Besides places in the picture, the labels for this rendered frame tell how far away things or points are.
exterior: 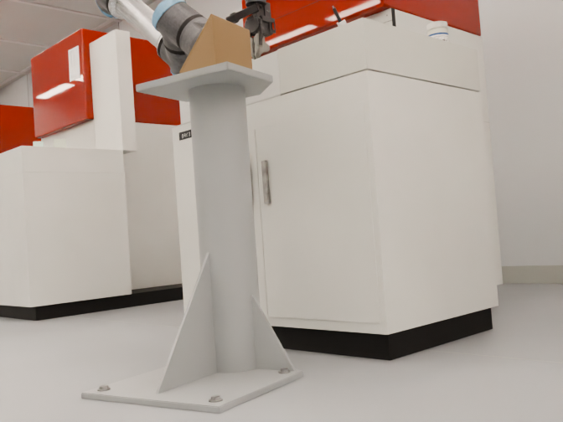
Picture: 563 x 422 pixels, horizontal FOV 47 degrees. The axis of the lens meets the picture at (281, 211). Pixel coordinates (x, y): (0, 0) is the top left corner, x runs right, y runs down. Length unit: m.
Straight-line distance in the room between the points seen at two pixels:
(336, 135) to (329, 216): 0.24
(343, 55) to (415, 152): 0.36
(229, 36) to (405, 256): 0.80
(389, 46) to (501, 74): 2.12
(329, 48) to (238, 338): 0.87
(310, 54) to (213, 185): 0.52
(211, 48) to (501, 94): 2.50
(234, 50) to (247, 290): 0.67
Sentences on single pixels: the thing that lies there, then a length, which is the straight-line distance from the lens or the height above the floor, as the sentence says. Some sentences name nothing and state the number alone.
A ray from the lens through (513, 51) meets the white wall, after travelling 4.02.
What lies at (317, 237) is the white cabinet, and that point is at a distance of 1.95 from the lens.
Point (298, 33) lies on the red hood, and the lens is 2.88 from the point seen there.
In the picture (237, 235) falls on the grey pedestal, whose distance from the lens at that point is 1.76.
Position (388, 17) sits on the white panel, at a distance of 2.64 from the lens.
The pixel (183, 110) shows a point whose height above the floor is 0.87.
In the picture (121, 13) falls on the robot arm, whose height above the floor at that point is 1.14.
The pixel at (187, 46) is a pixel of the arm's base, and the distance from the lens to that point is 1.88.
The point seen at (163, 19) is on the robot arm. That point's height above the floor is 1.02.
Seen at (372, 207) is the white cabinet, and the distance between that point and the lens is 1.81.
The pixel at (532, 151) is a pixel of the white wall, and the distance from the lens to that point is 3.90.
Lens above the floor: 0.37
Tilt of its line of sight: 2 degrees up
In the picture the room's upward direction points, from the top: 4 degrees counter-clockwise
